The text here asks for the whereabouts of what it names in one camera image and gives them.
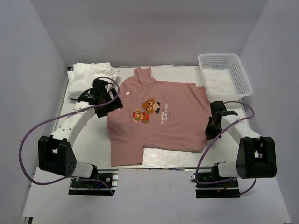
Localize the pink printed t shirt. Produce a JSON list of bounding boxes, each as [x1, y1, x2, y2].
[[107, 68, 211, 167]]

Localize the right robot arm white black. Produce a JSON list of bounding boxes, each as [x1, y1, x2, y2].
[[205, 101, 277, 186]]

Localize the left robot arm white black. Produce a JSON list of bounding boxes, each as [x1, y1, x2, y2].
[[38, 77, 123, 186]]

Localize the white folded t shirt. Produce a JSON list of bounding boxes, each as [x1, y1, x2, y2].
[[67, 62, 120, 100]]

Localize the white plastic mesh basket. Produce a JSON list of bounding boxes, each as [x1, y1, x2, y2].
[[198, 53, 253, 102]]

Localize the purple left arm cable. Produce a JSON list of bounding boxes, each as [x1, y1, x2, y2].
[[18, 76, 121, 196]]

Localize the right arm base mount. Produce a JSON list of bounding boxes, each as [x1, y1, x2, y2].
[[191, 171, 240, 199]]

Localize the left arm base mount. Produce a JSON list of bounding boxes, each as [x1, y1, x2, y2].
[[68, 170, 118, 196]]

